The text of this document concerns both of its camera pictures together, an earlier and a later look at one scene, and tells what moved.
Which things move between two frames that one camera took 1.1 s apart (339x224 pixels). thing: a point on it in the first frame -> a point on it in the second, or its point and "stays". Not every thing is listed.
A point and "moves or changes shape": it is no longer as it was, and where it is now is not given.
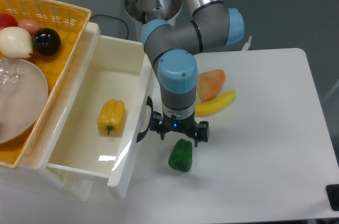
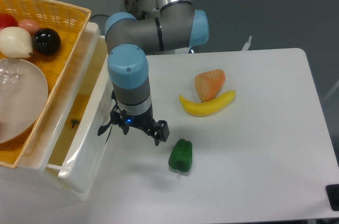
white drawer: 99,130 moves or changes shape
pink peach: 30,24 stays
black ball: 46,42 stays
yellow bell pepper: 111,117 -> 81,101
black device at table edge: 332,194 stays
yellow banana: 215,105 stays
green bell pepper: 180,158 stays
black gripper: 161,124 -> 144,121
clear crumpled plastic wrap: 9,71 stays
